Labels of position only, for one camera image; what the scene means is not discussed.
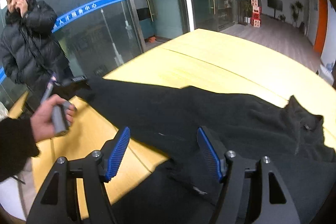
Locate black fleece jacket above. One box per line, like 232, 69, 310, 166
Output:
53, 76, 336, 224

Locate person's left hand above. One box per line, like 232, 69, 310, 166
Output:
30, 94, 66, 143

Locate man in black jacket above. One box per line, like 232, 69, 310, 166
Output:
1, 0, 73, 110

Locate stacked red white boxes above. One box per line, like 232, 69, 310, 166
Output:
251, 0, 261, 28

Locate dark potted plant far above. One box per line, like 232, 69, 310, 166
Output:
290, 1, 303, 27

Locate black wall television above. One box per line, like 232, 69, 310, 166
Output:
267, 0, 283, 11

